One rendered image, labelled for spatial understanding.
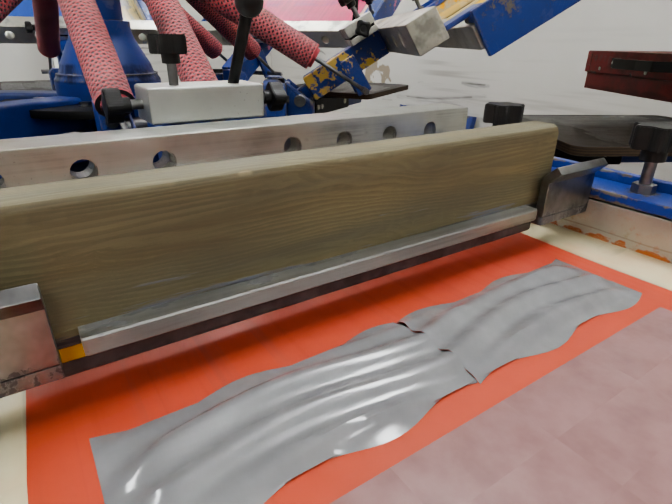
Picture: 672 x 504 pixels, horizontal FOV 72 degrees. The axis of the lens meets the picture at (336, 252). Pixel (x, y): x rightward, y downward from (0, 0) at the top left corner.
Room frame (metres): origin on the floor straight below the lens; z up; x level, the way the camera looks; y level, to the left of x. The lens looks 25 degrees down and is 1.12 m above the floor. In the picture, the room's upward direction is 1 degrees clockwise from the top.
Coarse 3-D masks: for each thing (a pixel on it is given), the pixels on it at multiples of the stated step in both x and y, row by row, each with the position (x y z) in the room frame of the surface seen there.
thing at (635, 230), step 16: (592, 208) 0.41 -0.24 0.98; (608, 208) 0.40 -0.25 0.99; (624, 208) 0.39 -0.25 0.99; (560, 224) 0.44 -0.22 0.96; (576, 224) 0.42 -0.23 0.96; (592, 224) 0.41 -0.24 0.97; (608, 224) 0.40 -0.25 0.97; (624, 224) 0.39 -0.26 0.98; (640, 224) 0.38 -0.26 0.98; (656, 224) 0.37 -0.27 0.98; (608, 240) 0.40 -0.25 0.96; (624, 240) 0.39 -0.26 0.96; (640, 240) 0.37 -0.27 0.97; (656, 240) 0.36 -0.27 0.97; (656, 256) 0.36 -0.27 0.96
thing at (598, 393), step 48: (528, 240) 0.40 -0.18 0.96; (384, 288) 0.30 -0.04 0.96; (432, 288) 0.30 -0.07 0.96; (480, 288) 0.30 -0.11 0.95; (576, 336) 0.24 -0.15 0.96; (624, 336) 0.24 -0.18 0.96; (480, 384) 0.20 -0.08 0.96; (528, 384) 0.20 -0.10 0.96; (576, 384) 0.20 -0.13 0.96; (624, 384) 0.20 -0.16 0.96; (576, 432) 0.16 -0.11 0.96; (624, 432) 0.17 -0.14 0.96; (624, 480) 0.14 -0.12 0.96
